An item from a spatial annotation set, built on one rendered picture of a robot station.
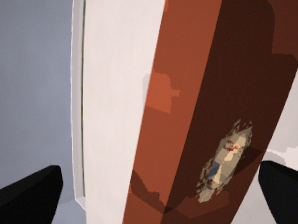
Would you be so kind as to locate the reddish-brown wooden door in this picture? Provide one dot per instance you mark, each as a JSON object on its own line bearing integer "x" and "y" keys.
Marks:
{"x": 220, "y": 67}

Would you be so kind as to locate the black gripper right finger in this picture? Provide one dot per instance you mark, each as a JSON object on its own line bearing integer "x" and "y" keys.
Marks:
{"x": 279, "y": 185}

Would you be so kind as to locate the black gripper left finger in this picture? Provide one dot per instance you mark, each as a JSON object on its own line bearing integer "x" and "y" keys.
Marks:
{"x": 33, "y": 199}

